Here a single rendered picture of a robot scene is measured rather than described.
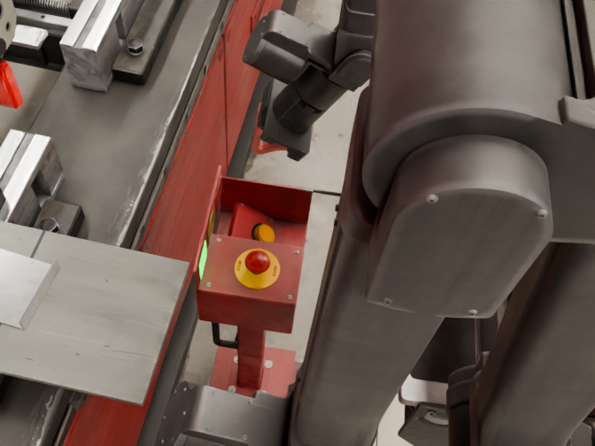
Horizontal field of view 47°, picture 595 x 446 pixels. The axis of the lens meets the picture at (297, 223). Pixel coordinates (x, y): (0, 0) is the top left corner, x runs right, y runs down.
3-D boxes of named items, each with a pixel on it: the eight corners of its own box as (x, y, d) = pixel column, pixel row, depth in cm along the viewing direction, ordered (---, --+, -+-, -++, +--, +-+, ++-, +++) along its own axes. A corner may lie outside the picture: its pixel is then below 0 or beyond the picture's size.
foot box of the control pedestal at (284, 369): (304, 441, 172) (307, 427, 161) (205, 425, 172) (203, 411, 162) (312, 365, 182) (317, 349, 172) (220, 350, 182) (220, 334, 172)
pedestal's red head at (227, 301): (291, 334, 116) (298, 288, 101) (197, 320, 116) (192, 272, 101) (305, 235, 126) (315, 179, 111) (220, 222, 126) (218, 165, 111)
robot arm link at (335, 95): (360, 89, 78) (364, 54, 81) (309, 63, 75) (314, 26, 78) (328, 121, 83) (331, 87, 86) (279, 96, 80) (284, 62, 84)
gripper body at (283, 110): (257, 141, 84) (287, 109, 79) (268, 80, 90) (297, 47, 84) (301, 162, 87) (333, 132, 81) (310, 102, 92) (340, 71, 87)
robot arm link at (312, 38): (382, 67, 72) (387, 12, 77) (289, 16, 68) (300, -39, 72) (321, 126, 81) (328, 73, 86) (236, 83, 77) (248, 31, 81)
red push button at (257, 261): (267, 283, 108) (268, 272, 105) (243, 279, 108) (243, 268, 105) (271, 261, 110) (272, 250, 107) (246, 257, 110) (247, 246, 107)
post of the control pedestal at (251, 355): (259, 389, 165) (266, 292, 120) (237, 386, 166) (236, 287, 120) (263, 368, 168) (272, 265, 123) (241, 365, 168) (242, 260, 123)
